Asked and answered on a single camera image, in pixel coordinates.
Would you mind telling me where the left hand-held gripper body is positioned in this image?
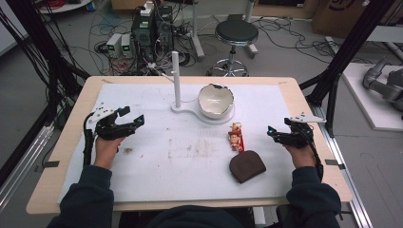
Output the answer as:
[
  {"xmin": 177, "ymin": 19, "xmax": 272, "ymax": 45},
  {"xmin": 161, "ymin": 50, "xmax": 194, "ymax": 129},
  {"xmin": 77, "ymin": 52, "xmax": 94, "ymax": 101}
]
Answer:
[{"xmin": 87, "ymin": 102, "xmax": 137, "ymax": 142}]

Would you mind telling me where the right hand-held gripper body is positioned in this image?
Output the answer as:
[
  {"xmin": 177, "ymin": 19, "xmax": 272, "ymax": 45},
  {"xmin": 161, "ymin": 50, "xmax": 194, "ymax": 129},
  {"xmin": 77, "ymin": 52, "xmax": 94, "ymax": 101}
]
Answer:
[{"xmin": 282, "ymin": 112, "xmax": 327, "ymax": 150}]

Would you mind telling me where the person's left hand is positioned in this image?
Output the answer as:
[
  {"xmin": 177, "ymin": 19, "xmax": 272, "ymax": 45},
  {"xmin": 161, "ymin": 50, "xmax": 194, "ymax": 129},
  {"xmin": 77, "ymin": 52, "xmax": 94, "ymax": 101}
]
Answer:
[{"xmin": 92, "ymin": 135, "xmax": 126, "ymax": 170}]

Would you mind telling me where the person's right hand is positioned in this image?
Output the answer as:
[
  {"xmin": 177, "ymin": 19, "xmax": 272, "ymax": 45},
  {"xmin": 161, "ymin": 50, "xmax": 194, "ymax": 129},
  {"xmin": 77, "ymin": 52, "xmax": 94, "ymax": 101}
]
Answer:
[{"xmin": 282, "ymin": 142, "xmax": 318, "ymax": 169}]

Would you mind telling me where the light wooden table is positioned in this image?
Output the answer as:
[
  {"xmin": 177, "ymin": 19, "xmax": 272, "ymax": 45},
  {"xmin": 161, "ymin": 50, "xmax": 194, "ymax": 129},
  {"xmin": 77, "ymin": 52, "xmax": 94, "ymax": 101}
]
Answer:
[{"xmin": 26, "ymin": 75, "xmax": 354, "ymax": 216}]

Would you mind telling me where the brown coin pouch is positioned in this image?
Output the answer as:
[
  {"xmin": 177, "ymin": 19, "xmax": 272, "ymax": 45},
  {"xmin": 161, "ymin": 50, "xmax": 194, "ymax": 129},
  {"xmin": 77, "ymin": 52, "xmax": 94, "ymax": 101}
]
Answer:
[{"xmin": 228, "ymin": 149, "xmax": 267, "ymax": 184}]

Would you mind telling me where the black tape piece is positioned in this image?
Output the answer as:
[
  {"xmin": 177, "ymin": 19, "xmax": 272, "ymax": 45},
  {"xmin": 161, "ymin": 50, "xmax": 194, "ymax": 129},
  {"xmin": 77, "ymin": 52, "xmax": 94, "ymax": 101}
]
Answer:
[
  {"xmin": 324, "ymin": 159, "xmax": 347, "ymax": 171},
  {"xmin": 33, "ymin": 160, "xmax": 61, "ymax": 174}
]

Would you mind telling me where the white stand with pole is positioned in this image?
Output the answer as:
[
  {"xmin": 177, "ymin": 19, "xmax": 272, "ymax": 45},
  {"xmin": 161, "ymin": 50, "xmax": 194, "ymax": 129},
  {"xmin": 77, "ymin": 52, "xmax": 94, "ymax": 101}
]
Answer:
[{"xmin": 161, "ymin": 50, "xmax": 237, "ymax": 125}]

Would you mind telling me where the white foam mat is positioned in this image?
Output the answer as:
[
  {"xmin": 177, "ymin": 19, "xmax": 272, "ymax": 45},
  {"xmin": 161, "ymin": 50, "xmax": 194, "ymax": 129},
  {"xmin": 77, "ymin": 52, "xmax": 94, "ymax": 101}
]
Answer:
[{"xmin": 57, "ymin": 83, "xmax": 297, "ymax": 204}]

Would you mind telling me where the grey power supply unit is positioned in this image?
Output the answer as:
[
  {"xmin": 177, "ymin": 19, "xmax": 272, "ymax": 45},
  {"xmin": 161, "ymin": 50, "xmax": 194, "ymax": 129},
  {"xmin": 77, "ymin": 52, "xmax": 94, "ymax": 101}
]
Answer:
[
  {"xmin": 106, "ymin": 32, "xmax": 124, "ymax": 59},
  {"xmin": 120, "ymin": 33, "xmax": 134, "ymax": 59}
]

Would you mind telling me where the white eggshell-shaped bowl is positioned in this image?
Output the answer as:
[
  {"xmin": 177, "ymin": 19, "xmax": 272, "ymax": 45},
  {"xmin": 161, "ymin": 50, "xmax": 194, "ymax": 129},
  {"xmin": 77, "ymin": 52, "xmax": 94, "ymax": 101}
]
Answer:
[{"xmin": 197, "ymin": 83, "xmax": 236, "ymax": 120}]

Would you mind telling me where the white platform board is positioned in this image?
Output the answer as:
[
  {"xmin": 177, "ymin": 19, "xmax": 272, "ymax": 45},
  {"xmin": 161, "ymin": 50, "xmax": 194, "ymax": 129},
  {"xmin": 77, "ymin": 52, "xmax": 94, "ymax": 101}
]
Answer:
[{"xmin": 341, "ymin": 62, "xmax": 403, "ymax": 133}]

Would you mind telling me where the black computer tower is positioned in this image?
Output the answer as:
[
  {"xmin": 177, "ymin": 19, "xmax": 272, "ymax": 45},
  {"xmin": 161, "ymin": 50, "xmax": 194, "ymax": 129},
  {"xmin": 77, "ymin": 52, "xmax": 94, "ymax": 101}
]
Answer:
[
  {"xmin": 155, "ymin": 5, "xmax": 175, "ymax": 53},
  {"xmin": 130, "ymin": 8, "xmax": 159, "ymax": 63}
]

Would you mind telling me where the white table leg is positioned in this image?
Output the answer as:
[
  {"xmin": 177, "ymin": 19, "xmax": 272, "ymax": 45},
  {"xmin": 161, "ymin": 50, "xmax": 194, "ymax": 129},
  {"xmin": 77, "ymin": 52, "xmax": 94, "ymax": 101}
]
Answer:
[
  {"xmin": 189, "ymin": 0, "xmax": 206, "ymax": 62},
  {"xmin": 242, "ymin": 0, "xmax": 259, "ymax": 60}
]

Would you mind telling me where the black round stool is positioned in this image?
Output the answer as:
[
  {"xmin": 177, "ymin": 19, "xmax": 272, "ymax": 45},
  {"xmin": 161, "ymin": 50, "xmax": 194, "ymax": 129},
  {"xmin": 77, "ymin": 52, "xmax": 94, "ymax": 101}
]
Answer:
[{"xmin": 206, "ymin": 18, "xmax": 260, "ymax": 78}]

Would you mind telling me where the white power strip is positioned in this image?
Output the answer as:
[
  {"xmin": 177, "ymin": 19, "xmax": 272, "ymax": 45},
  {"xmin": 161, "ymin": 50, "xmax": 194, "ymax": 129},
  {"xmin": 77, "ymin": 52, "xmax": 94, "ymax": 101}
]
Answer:
[{"xmin": 139, "ymin": 1, "xmax": 156, "ymax": 18}]

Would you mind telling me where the person's torso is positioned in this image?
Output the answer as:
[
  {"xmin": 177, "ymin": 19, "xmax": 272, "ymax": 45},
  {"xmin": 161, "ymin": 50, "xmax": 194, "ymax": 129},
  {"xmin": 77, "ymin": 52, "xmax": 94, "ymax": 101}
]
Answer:
[{"xmin": 144, "ymin": 204, "xmax": 256, "ymax": 228}]

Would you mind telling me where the cardboard box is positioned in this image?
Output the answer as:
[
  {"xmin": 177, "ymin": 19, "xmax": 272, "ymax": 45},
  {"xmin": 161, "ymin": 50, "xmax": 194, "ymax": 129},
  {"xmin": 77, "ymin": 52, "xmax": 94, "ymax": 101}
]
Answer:
[{"xmin": 311, "ymin": 0, "xmax": 403, "ymax": 40}]

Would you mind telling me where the round white table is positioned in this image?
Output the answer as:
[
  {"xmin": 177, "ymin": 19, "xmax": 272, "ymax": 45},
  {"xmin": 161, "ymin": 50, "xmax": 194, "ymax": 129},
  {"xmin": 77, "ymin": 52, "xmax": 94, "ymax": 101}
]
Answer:
[{"xmin": 33, "ymin": 0, "xmax": 93, "ymax": 14}]

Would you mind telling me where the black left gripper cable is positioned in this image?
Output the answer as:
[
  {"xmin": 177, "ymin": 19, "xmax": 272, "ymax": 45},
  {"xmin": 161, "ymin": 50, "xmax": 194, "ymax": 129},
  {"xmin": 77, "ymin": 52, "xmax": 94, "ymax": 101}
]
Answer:
[{"xmin": 82, "ymin": 113, "xmax": 96, "ymax": 167}]

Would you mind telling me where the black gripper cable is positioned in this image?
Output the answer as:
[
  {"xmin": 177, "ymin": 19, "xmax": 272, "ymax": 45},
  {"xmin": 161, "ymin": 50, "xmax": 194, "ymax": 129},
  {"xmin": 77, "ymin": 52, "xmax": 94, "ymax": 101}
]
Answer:
[
  {"xmin": 82, "ymin": 113, "xmax": 96, "ymax": 167},
  {"xmin": 302, "ymin": 127, "xmax": 325, "ymax": 182}
]

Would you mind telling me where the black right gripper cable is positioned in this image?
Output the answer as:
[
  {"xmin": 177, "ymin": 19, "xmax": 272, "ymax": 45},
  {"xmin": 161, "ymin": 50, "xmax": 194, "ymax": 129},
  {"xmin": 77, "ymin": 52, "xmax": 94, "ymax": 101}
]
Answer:
[{"xmin": 302, "ymin": 127, "xmax": 325, "ymax": 182}]

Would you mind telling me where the red cartoon figure keychain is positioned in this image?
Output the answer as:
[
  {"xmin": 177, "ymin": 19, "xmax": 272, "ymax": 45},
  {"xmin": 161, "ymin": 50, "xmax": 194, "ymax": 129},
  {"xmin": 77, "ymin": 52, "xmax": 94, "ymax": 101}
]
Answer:
[{"xmin": 227, "ymin": 122, "xmax": 246, "ymax": 153}]

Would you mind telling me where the aluminium rail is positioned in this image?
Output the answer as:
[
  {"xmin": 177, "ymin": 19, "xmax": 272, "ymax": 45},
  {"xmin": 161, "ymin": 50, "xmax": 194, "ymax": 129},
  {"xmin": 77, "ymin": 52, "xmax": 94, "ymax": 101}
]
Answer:
[
  {"xmin": 310, "ymin": 104, "xmax": 374, "ymax": 228},
  {"xmin": 0, "ymin": 122, "xmax": 55, "ymax": 212}
]

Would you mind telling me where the tangle of floor cables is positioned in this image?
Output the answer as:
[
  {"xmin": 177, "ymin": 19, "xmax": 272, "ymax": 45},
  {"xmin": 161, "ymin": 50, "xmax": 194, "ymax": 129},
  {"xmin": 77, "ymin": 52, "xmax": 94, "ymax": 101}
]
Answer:
[{"xmin": 85, "ymin": 6, "xmax": 374, "ymax": 76}]

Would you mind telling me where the black frame strut with cables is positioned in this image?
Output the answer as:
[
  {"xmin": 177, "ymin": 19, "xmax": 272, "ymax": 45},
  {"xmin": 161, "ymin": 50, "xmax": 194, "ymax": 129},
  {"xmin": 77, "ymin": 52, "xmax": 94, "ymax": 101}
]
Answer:
[{"xmin": 0, "ymin": 0, "xmax": 91, "ymax": 134}]

